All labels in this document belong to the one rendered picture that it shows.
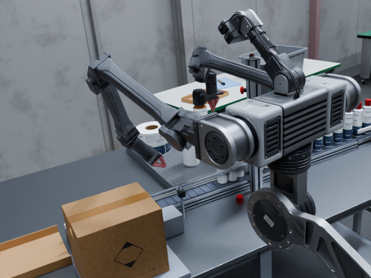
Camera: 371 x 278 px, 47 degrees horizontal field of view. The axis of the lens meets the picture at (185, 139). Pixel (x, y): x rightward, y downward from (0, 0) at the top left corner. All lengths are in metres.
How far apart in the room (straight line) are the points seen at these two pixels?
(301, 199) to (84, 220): 0.72
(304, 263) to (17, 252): 1.58
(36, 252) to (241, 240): 0.86
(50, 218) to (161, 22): 3.12
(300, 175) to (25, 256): 1.18
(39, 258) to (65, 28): 2.79
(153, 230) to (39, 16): 3.00
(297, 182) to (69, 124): 3.38
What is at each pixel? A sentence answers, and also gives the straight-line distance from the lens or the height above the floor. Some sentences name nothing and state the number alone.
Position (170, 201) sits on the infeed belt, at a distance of 2.00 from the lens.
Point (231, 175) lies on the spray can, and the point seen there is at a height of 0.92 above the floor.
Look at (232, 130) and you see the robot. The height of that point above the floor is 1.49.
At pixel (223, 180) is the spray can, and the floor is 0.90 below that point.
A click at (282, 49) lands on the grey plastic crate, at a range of 4.55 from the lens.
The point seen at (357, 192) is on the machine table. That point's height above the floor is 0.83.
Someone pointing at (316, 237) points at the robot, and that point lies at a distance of 1.28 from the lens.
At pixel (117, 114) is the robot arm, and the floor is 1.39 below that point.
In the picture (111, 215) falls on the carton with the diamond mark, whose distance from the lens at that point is 1.51.
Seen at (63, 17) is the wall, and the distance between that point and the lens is 4.29.
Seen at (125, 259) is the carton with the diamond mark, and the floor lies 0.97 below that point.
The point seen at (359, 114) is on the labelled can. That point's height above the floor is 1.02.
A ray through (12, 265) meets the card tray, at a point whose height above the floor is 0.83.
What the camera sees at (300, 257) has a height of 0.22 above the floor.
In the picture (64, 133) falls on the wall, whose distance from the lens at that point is 4.45.
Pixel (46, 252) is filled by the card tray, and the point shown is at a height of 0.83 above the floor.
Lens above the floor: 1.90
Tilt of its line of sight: 23 degrees down
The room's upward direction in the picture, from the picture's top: 5 degrees counter-clockwise
